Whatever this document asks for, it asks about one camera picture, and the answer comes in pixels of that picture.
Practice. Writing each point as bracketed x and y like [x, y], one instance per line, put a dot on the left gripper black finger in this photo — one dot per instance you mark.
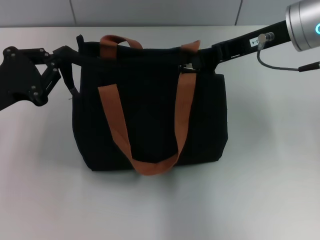
[51, 77]
[45, 56]

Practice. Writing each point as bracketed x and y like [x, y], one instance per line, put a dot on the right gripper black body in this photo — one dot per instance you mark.
[240, 43]

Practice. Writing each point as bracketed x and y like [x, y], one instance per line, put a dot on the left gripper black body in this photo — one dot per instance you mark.
[17, 77]

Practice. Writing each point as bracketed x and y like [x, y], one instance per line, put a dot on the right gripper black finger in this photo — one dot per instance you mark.
[207, 60]

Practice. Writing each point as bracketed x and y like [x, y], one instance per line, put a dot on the silver metal zipper pull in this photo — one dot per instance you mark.
[187, 67]

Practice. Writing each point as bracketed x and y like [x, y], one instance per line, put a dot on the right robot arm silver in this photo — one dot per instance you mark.
[302, 22]

